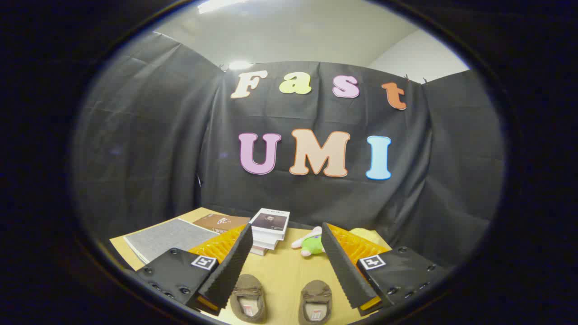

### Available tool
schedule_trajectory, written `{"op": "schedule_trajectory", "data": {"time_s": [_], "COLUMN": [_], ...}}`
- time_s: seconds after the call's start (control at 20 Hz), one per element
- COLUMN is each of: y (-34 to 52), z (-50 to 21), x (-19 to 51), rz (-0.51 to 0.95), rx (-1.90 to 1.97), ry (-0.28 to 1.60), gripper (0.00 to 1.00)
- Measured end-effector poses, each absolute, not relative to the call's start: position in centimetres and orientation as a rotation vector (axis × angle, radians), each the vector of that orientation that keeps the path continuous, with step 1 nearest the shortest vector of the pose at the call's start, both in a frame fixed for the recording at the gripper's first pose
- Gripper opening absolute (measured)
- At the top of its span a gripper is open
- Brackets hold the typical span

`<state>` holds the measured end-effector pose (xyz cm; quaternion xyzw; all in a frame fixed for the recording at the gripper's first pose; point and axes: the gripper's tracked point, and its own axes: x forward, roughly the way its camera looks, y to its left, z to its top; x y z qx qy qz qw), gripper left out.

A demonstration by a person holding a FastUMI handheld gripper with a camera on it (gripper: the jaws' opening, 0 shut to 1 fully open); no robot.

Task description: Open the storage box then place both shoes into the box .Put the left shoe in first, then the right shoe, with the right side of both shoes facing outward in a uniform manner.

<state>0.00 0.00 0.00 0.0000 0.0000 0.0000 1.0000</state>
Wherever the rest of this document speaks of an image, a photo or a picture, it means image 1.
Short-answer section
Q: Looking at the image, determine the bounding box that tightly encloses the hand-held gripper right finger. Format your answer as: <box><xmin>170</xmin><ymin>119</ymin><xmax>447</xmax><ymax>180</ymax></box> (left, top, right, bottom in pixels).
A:
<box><xmin>321</xmin><ymin>223</ymin><xmax>445</xmax><ymax>316</ymax></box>

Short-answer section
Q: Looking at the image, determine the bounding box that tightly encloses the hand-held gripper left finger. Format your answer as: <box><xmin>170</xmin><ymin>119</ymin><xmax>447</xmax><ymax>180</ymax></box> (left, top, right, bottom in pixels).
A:
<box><xmin>135</xmin><ymin>223</ymin><xmax>254</xmax><ymax>316</ymax></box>

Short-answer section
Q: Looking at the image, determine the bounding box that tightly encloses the brown fuzzy shoe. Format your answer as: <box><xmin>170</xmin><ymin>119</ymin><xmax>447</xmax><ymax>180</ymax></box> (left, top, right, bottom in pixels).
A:
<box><xmin>298</xmin><ymin>280</ymin><xmax>333</xmax><ymax>325</ymax></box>
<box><xmin>229</xmin><ymin>274</ymin><xmax>267</xmax><ymax>324</ymax></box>

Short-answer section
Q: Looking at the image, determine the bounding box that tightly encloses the grey fabric storage box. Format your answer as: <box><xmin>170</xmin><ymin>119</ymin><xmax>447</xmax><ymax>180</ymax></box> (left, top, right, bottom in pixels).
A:
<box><xmin>123</xmin><ymin>218</ymin><xmax>220</xmax><ymax>265</ymax></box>

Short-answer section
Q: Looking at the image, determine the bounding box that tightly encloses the green pink plush toy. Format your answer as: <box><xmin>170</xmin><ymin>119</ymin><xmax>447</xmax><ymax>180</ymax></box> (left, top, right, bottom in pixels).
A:
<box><xmin>291</xmin><ymin>227</ymin><xmax>326</xmax><ymax>258</ymax></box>

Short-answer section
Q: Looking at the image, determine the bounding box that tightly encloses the yellow plush toy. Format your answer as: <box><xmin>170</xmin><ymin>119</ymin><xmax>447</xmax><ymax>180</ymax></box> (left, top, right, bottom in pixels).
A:
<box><xmin>351</xmin><ymin>228</ymin><xmax>383</xmax><ymax>245</ymax></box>

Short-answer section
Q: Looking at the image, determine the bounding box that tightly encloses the plain white book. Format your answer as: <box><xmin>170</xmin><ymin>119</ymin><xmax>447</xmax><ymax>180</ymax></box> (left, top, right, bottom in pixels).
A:
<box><xmin>252</xmin><ymin>237</ymin><xmax>283</xmax><ymax>250</ymax></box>

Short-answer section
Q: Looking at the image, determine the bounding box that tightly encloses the brown book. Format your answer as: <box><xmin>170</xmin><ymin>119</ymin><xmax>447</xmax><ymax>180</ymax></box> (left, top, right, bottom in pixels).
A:
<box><xmin>193</xmin><ymin>214</ymin><xmax>250</xmax><ymax>235</ymax></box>

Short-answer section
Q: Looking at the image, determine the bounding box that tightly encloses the white book portrait cover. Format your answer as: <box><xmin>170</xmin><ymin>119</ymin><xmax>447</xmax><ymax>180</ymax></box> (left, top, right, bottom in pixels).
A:
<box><xmin>250</xmin><ymin>208</ymin><xmax>290</xmax><ymax>241</ymax></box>

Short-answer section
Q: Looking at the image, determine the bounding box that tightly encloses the ceiling light panel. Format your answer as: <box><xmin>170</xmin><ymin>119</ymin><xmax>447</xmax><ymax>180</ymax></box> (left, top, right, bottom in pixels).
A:
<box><xmin>197</xmin><ymin>0</ymin><xmax>249</xmax><ymax>14</ymax></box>

